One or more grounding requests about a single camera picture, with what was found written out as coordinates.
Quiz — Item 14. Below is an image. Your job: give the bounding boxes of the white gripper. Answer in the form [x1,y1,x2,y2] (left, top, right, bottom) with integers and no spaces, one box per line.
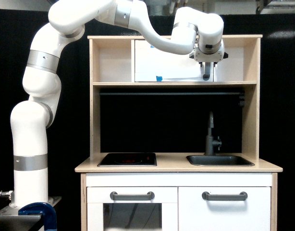
[189,40,228,67]

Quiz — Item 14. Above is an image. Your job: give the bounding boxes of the grey microwave door handle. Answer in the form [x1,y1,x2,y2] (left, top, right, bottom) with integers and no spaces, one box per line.
[202,62,213,81]

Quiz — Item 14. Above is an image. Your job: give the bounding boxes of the white microwave door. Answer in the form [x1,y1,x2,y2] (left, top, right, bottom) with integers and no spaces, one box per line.
[134,40,217,82]

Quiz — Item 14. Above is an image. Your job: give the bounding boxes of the white cabinet door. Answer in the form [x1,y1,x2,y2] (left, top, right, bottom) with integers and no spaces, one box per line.
[178,187,271,231]

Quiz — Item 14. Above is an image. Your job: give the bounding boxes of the white oven door with window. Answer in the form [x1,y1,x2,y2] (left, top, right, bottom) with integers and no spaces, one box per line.
[87,187,178,231]

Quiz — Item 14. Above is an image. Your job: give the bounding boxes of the blue tape piece bottom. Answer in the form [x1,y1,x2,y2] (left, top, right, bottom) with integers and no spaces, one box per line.
[156,76,162,82]

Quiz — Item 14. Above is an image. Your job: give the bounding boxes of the grey toy faucet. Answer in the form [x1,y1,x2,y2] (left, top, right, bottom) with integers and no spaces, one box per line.
[204,111,222,156]

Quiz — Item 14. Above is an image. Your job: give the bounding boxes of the grey toy sink basin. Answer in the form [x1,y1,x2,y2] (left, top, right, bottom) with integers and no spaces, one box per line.
[186,155,255,167]

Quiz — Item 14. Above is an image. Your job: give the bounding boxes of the black toy stovetop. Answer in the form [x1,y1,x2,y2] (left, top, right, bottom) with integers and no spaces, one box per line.
[98,153,157,167]

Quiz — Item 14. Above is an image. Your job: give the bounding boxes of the blue C-clamp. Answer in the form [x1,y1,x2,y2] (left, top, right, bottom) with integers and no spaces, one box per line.
[18,202,57,231]

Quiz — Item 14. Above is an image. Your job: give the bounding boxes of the black hanging rail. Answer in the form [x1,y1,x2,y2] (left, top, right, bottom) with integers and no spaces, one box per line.
[100,92,244,96]

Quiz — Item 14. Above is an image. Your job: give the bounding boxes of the wooden toy kitchen frame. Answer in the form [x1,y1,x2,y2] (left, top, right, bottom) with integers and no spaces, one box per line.
[75,35,282,231]

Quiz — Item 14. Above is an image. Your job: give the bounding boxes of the grey cabinet door handle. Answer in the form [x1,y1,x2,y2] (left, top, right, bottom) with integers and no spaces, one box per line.
[202,192,248,201]

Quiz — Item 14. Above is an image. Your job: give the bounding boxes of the grey oven door handle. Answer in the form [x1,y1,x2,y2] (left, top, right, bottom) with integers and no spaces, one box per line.
[110,192,155,201]

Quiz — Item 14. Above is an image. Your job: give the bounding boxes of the silver cable connector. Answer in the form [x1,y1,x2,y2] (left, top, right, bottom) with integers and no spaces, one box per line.
[0,191,13,200]

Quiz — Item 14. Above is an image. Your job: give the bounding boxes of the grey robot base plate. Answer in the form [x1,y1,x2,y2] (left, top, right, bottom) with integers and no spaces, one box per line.
[0,196,62,221]

